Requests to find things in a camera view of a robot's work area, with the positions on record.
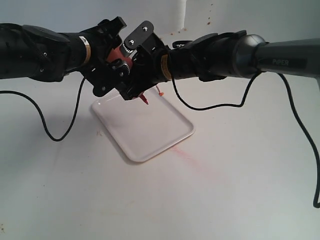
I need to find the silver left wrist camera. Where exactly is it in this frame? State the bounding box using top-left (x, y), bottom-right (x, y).
top-left (119, 20), bottom-right (154, 57)

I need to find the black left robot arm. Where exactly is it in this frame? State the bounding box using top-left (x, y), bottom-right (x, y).
top-left (0, 17), bottom-right (127, 97)

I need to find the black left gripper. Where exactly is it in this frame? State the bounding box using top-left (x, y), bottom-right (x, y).
top-left (86, 16), bottom-right (130, 97)

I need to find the red sauce squeeze bottle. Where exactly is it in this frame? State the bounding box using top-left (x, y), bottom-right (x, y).
top-left (106, 47), bottom-right (164, 105)

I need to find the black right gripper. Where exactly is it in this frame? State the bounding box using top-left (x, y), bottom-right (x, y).
top-left (121, 33), bottom-right (170, 101)

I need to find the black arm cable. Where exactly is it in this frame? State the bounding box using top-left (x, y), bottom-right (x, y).
top-left (172, 72), bottom-right (320, 209)
top-left (0, 77), bottom-right (86, 141)

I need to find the white rectangular tray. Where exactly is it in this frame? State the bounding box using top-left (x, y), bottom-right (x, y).
top-left (91, 88), bottom-right (195, 163)

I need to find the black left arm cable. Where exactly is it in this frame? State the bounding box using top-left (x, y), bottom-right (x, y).
top-left (0, 77), bottom-right (86, 141)

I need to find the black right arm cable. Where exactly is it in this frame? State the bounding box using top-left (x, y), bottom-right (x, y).
top-left (172, 72), bottom-right (320, 209)

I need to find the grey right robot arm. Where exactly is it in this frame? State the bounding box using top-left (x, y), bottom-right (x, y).
top-left (118, 30), bottom-right (320, 100)

